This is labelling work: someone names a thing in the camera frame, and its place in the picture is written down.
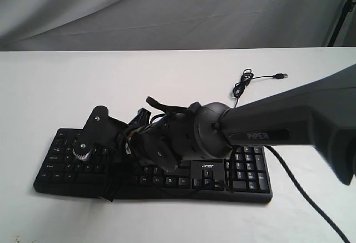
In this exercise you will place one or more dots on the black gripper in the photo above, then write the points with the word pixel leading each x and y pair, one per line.
pixel 165 143

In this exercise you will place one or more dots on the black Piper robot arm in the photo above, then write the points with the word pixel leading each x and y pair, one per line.
pixel 215 152

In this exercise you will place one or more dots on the black Acer keyboard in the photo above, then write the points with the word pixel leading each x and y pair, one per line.
pixel 55 165

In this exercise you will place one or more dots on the grey backdrop cloth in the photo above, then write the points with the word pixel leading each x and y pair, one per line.
pixel 95 25

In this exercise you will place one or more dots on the black tripod stand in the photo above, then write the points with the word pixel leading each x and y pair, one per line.
pixel 342 31

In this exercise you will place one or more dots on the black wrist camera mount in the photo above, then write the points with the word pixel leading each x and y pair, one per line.
pixel 99 130

